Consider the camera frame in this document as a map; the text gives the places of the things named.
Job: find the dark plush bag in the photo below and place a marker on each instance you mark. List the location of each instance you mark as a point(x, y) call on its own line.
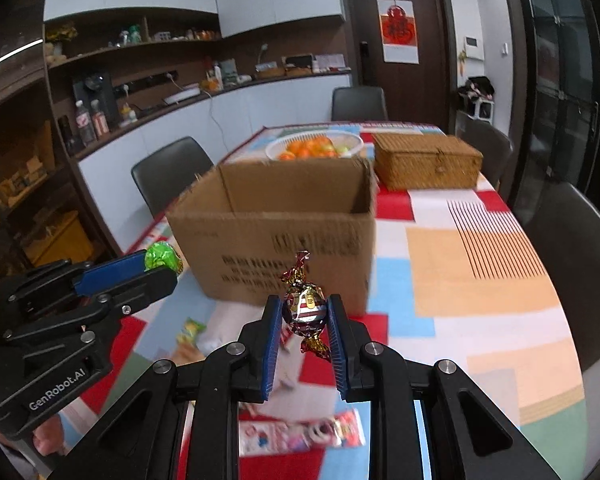
point(475, 87)

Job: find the brown wicker lidded box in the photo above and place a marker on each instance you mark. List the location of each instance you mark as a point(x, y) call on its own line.
point(420, 165)

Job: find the brown cardboard box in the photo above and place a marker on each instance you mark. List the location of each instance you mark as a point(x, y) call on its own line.
point(230, 250)

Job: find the dark glass sliding door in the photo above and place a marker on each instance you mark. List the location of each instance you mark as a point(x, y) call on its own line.
point(555, 85)

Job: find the pink desk calendar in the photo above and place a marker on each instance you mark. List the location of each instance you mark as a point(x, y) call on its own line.
point(330, 62)

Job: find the small white rack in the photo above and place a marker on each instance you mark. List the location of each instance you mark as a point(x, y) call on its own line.
point(482, 110)

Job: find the dark grey dining chair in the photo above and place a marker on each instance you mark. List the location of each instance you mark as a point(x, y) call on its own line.
point(570, 260)
point(170, 180)
point(358, 105)
point(487, 145)

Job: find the black door lock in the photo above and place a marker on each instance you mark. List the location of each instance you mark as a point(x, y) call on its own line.
point(364, 51)

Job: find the black water dispenser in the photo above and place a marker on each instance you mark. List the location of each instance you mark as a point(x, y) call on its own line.
point(97, 95)

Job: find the dark bottle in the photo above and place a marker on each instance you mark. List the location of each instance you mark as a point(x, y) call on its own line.
point(66, 135)

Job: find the white wall intercom panel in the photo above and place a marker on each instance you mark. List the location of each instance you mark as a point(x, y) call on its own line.
point(472, 47)

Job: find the bag of oranges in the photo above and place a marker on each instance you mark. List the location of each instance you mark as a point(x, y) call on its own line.
point(209, 84)

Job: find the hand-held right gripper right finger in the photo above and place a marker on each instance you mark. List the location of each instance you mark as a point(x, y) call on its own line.
point(337, 347)

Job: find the pile of oranges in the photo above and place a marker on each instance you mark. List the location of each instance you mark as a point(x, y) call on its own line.
point(305, 149)

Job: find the yellow flower bunch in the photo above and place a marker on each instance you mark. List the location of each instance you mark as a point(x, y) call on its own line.
point(60, 32)

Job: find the green white carton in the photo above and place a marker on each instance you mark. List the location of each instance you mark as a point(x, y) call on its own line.
point(228, 70)

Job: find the red striped candy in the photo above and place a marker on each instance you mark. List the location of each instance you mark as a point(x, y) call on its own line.
point(307, 307)

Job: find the green candy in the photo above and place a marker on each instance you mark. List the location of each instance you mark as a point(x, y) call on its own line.
point(161, 256)

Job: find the red wall calendar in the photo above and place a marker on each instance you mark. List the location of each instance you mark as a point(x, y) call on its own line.
point(399, 30)

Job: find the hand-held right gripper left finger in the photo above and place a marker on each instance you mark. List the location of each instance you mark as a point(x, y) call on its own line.
point(272, 347)

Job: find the small yellow white jar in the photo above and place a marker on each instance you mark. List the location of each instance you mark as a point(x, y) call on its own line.
point(127, 114)

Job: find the clear bottle red label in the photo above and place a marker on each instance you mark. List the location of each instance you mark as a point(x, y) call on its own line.
point(84, 122)
point(100, 120)

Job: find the shallow wicker tray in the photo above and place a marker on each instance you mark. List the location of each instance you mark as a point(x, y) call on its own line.
point(270, 72)

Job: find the dark brown door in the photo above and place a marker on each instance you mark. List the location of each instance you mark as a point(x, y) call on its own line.
point(415, 95)

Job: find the green round fruit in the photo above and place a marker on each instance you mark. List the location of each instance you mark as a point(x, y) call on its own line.
point(343, 149)

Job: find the flat white appliance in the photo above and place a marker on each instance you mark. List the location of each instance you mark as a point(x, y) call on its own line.
point(182, 96)

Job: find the slim white bottle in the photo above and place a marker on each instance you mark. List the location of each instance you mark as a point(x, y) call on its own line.
point(218, 77)

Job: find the green spray bottle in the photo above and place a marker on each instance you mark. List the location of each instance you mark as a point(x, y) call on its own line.
point(136, 34)

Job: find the wicker tray with dark lid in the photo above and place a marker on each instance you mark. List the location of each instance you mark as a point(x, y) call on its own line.
point(298, 66)

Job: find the yellow storage box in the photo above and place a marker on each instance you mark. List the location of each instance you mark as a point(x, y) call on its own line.
point(55, 242)

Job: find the person's left hand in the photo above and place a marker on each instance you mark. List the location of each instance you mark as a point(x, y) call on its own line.
point(50, 437)

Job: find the long pink snack packet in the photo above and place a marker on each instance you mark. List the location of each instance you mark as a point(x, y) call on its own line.
point(290, 435)

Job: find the colourful patchwork tablecloth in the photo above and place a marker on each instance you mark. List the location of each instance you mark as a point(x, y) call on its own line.
point(480, 320)

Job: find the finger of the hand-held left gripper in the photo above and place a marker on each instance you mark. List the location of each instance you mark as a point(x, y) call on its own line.
point(145, 287)
point(110, 272)

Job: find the white plastic fruit basket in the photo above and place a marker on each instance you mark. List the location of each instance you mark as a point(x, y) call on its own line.
point(274, 147)

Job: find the white curved counter cabinet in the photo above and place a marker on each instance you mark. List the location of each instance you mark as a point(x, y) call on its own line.
point(260, 110)

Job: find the yellow green snack packet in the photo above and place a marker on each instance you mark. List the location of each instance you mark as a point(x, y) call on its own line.
point(192, 329)

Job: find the black power socket rail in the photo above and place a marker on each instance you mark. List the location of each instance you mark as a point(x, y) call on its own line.
point(150, 80)

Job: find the small white desk lamp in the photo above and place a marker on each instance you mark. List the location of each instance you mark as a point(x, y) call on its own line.
point(263, 52)

